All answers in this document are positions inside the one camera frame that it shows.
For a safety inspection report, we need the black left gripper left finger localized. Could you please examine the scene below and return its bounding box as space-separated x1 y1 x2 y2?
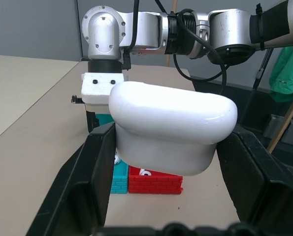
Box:
25 122 118 236

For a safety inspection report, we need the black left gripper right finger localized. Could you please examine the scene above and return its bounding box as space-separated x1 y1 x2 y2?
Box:
216 124 293 236

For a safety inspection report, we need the teal plastic block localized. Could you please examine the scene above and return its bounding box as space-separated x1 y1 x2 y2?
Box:
95 112 114 127

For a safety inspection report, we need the teal brick-pattern tray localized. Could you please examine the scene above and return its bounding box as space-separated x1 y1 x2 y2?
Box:
110 161 129 195

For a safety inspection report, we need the red brick-pattern tray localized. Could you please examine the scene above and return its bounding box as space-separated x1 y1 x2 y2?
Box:
128 165 184 195

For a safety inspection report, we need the wooden stick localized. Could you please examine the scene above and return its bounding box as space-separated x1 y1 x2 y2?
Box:
266 90 293 153

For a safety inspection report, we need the black stand pole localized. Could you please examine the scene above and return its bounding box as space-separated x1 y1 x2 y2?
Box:
253 48 275 91

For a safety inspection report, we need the green garment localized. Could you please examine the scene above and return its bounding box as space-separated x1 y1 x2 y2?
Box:
269 43 293 103

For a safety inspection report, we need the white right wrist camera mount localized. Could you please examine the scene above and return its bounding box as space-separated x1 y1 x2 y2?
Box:
81 72 130 114

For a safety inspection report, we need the black plugged wrist cable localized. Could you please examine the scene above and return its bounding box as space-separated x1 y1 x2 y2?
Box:
123 0 140 71

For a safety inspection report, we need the black looping arm cable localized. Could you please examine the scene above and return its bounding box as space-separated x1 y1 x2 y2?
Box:
155 0 228 95

